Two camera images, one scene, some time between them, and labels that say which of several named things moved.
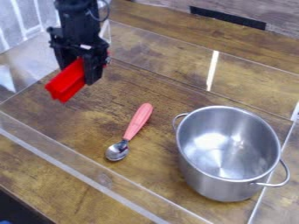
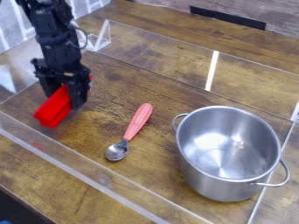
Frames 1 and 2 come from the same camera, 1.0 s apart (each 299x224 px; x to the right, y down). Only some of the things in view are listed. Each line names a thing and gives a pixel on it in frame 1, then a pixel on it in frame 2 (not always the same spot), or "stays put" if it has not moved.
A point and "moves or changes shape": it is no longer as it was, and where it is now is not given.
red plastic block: [68, 81] moves or changes shape
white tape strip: [211, 70] stays put
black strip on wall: [228, 17] stays put
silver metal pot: [228, 153] stays put
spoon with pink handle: [116, 152] stays put
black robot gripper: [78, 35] → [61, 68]
